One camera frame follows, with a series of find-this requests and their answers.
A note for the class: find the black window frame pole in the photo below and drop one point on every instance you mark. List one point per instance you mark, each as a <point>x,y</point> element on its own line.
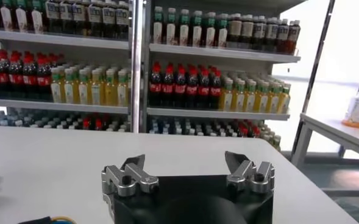
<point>314,70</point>

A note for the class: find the grey metal shelf unit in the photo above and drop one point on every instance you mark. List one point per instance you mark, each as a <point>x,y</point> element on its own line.
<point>54,106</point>
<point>212,114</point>

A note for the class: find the dark bottle beige label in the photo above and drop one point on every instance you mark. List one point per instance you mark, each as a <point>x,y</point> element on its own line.
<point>247,30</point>
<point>235,30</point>

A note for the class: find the white grey-framed side table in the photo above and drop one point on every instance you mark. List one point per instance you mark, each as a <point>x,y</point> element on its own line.
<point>334,131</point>

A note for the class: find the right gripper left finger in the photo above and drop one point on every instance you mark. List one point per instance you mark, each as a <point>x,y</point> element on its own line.
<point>133,178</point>

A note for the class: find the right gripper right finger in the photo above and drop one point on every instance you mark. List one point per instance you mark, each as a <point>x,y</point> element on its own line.
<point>243,175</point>

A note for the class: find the red cap cola bottle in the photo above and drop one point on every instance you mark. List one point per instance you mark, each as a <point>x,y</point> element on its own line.
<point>0,78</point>
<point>180,89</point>
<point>203,90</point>
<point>168,88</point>
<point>30,79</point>
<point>192,89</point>
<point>44,80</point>
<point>215,91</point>
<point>15,79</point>
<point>155,88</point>

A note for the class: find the yellow tea bottle white cap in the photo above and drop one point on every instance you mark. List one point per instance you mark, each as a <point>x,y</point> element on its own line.
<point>260,101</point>
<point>250,100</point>
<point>109,94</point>
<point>122,95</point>
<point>83,92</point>
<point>238,100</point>
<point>69,92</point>
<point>283,103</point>
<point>96,93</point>
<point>227,99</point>
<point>272,102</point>
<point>56,91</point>

